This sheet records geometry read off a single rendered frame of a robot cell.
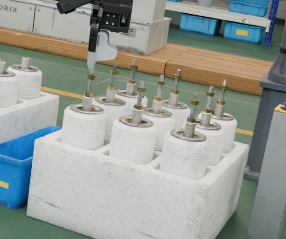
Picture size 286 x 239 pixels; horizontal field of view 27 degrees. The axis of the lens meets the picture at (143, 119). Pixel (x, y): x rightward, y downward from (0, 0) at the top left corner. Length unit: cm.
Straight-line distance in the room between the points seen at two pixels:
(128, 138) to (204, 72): 203
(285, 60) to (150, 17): 170
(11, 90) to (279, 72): 79
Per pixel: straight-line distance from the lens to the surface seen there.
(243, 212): 158
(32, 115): 159
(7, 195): 138
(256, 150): 183
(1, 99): 153
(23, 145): 152
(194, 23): 597
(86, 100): 129
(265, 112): 180
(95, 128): 127
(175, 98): 146
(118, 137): 123
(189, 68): 324
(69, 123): 128
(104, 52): 125
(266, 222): 140
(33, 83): 163
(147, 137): 123
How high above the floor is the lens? 57
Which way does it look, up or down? 15 degrees down
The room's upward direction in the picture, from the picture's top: 9 degrees clockwise
